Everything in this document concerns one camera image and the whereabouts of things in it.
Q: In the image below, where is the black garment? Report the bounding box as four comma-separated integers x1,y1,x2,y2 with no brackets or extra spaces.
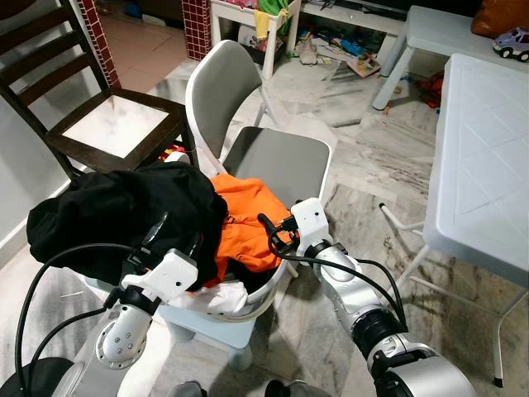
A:
26,162,230,292

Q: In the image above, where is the orange garment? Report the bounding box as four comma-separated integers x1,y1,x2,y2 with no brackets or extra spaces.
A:
209,173,293,288

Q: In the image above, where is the white laundry basket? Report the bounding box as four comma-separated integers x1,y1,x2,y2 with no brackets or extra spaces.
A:
153,261,292,325

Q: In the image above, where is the white garment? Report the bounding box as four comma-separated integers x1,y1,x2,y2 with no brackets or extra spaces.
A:
190,280,250,317

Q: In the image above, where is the grey white-framed chair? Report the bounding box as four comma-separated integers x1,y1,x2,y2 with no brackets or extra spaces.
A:
183,38,337,218

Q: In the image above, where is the light blue plastic stool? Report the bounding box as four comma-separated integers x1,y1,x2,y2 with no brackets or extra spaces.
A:
81,277,259,371

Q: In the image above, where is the dark wooden chair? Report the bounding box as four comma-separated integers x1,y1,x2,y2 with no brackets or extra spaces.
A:
0,0,199,181

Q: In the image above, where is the light blue folding table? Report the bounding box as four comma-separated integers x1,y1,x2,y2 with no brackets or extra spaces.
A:
379,53,529,390

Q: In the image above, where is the red brick pillar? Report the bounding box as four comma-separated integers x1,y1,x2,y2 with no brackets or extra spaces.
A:
179,0,215,61

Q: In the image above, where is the white kids table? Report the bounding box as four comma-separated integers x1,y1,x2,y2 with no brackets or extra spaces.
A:
209,0,302,81

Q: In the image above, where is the toy car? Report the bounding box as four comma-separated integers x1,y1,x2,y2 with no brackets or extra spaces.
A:
493,26,529,64

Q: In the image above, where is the light blue bench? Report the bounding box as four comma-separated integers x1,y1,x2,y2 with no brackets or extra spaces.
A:
371,6,529,113

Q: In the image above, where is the brown cushion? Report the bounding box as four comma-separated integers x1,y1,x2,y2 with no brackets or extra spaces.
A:
471,0,529,39

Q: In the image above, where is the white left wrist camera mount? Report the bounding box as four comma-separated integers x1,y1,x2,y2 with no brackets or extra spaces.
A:
122,249,201,307

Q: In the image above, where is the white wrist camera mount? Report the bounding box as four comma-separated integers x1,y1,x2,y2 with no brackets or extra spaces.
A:
122,249,201,307
288,198,331,257

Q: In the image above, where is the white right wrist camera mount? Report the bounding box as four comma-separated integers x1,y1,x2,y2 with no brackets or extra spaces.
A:
288,198,331,257

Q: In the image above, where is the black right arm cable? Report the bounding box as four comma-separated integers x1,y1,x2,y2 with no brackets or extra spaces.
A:
257,212,410,332

